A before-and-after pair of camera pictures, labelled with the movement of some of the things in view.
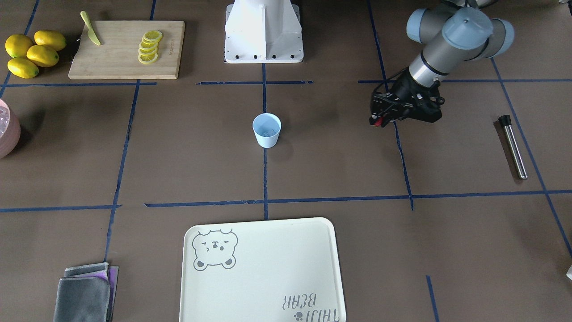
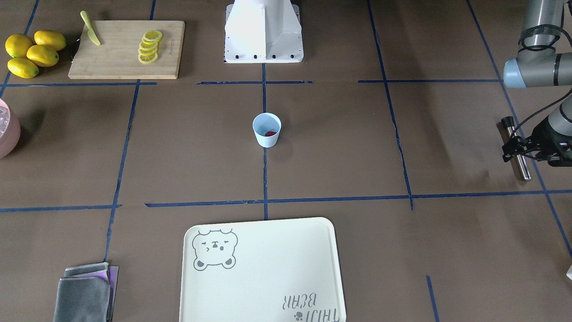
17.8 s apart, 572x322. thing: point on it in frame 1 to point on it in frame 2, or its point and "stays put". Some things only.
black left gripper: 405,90 to 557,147
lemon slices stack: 148,51 stays put
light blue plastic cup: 267,127 stays put
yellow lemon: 52,39 stays put
